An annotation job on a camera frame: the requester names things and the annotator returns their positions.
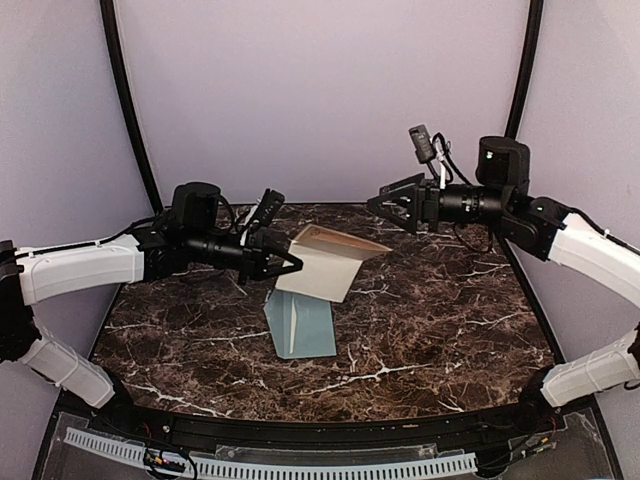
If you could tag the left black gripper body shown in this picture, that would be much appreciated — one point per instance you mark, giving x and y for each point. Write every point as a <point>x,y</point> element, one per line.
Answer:
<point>251,255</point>

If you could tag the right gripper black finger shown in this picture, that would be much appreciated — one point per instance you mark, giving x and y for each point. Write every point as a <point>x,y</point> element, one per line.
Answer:
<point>398,212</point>
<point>408,182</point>

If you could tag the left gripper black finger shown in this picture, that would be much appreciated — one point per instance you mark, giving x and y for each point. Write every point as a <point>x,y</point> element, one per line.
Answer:
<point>273,249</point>
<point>274,270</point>

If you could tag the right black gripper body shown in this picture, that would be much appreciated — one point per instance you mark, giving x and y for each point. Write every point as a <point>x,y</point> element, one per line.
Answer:
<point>430,202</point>

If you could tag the beige ornate letter paper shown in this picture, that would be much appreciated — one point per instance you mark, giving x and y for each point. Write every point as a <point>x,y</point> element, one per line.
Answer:
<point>331,261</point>

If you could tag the teal paper envelope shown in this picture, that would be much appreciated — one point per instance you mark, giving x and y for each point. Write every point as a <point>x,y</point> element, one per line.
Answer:
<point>301,327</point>

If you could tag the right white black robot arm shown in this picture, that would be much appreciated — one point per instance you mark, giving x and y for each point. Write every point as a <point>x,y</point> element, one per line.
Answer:
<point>540,226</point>

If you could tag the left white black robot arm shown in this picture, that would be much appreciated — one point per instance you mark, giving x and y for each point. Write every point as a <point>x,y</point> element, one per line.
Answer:
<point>199,226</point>

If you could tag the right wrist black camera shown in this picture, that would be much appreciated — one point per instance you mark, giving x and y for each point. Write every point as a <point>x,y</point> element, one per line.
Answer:
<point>422,142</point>

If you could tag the wrist black camera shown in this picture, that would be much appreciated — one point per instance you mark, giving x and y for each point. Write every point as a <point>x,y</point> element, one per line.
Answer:
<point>422,142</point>
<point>268,207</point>

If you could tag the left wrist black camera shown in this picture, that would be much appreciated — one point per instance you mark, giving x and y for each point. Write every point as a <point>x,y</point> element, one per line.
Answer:
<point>268,207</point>

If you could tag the black front rail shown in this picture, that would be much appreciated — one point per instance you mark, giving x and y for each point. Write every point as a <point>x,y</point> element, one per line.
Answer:
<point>488,428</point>

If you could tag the white slotted cable duct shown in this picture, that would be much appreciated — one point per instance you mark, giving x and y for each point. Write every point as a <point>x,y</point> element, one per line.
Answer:
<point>130,453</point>

